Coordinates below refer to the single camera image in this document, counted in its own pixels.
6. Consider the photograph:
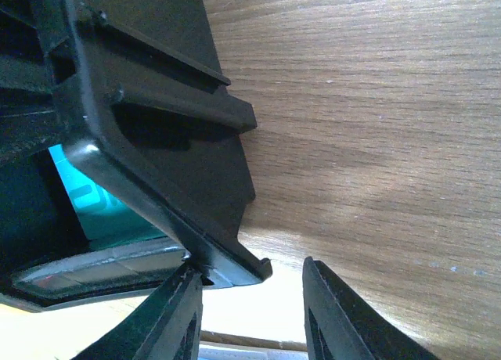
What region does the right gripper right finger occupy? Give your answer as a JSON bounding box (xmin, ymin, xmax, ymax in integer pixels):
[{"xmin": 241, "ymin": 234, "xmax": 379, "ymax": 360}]
[{"xmin": 303, "ymin": 257, "xmax": 437, "ymax": 359}]

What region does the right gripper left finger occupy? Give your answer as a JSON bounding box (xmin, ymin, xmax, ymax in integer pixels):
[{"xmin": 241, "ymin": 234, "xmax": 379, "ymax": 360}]
[{"xmin": 75, "ymin": 264, "xmax": 203, "ymax": 359}]

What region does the beige card holder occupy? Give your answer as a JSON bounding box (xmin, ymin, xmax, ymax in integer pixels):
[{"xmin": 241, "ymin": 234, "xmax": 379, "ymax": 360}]
[{"xmin": 198, "ymin": 331, "xmax": 308, "ymax": 360}]

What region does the black bin right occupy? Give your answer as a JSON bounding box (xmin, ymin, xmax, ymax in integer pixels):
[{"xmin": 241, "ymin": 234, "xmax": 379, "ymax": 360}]
[{"xmin": 1, "ymin": 0, "xmax": 272, "ymax": 312}]

